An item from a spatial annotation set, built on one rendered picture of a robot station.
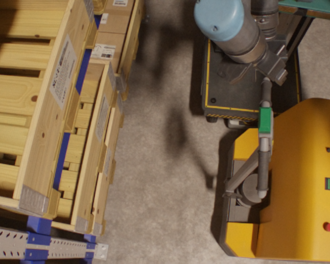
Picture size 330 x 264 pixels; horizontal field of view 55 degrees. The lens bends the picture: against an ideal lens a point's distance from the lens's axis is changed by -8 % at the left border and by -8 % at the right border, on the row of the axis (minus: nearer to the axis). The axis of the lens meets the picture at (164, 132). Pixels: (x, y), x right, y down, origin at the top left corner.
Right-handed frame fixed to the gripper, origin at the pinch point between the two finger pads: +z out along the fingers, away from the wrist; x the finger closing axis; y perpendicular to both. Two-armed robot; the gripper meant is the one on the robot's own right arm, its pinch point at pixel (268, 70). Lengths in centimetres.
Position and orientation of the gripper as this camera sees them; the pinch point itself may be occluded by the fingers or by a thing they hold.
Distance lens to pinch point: 90.5
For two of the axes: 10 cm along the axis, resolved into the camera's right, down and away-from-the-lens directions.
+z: 5.4, 1.7, 8.3
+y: 5.9, -7.8, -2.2
